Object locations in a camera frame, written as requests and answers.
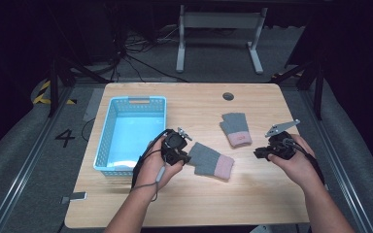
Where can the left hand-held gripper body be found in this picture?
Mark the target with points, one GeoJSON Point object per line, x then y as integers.
{"type": "Point", "coordinates": [174, 142]}

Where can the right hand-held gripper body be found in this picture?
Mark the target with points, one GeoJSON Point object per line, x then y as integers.
{"type": "Point", "coordinates": [280, 147]}

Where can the grey glove with pink cuff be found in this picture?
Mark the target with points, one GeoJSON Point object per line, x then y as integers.
{"type": "Point", "coordinates": [209, 160]}
{"type": "Point", "coordinates": [236, 127]}

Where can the blue plastic basket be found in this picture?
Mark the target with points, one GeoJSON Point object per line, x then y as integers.
{"type": "Point", "coordinates": [132, 139]}

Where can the person's right hand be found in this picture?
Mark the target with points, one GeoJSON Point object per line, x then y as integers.
{"type": "Point", "coordinates": [296, 161]}

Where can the person's left hand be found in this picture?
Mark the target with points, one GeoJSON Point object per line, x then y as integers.
{"type": "Point", "coordinates": [153, 165]}

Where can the dark round table grommet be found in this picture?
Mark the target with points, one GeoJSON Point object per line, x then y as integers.
{"type": "Point", "coordinates": [228, 96]}

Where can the black metal stand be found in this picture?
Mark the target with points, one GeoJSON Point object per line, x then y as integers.
{"type": "Point", "coordinates": [54, 84]}
{"type": "Point", "coordinates": [319, 90]}

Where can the grey floor tape patch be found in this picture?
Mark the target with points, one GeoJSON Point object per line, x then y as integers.
{"type": "Point", "coordinates": [93, 105]}

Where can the small grey flat plate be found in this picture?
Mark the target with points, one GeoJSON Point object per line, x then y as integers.
{"type": "Point", "coordinates": [77, 196]}

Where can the white metal desk frame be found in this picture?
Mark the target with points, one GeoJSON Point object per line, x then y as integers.
{"type": "Point", "coordinates": [221, 20]}

